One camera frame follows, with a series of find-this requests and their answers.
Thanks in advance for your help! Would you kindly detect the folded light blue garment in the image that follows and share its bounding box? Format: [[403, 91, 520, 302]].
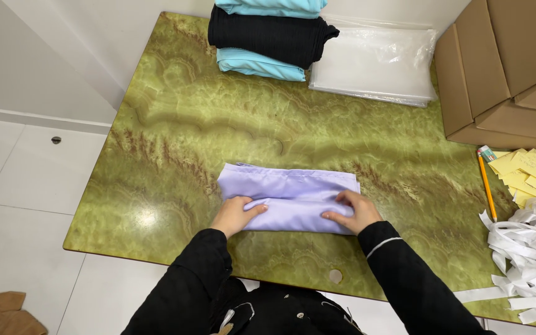
[[214, 0, 328, 20], [216, 47, 307, 83]]

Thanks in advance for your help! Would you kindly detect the person's right hand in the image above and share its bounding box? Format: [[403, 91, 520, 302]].
[[320, 189, 384, 236]]

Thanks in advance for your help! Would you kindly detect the folded black ribbed garment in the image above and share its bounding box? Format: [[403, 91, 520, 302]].
[[208, 5, 340, 70]]

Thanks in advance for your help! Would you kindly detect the white eraser with green sleeve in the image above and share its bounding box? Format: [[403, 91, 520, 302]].
[[478, 145, 498, 163]]

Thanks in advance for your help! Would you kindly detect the lilac garment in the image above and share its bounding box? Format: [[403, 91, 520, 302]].
[[217, 162, 361, 235]]

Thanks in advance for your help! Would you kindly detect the yellow pencil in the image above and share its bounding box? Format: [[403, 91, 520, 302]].
[[476, 150, 498, 223]]

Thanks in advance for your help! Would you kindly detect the brown cloth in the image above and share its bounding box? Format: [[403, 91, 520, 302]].
[[0, 291, 48, 335]]

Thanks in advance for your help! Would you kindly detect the person's left hand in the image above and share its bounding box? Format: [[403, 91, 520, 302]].
[[210, 196, 269, 240]]

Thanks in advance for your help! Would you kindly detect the person's black clothing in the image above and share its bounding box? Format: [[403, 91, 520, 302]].
[[210, 278, 366, 335]]

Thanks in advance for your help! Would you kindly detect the heap of white paper strips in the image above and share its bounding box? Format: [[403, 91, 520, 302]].
[[454, 198, 536, 333]]

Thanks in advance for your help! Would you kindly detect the pile of yellow paper notes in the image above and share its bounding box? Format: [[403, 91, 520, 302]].
[[488, 147, 536, 209]]

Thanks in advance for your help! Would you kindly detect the stack of brown cardboard boxes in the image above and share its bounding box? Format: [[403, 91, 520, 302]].
[[434, 0, 536, 155]]

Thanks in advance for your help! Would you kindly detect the stack of clear plastic bags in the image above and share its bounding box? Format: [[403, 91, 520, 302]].
[[308, 14, 439, 108]]

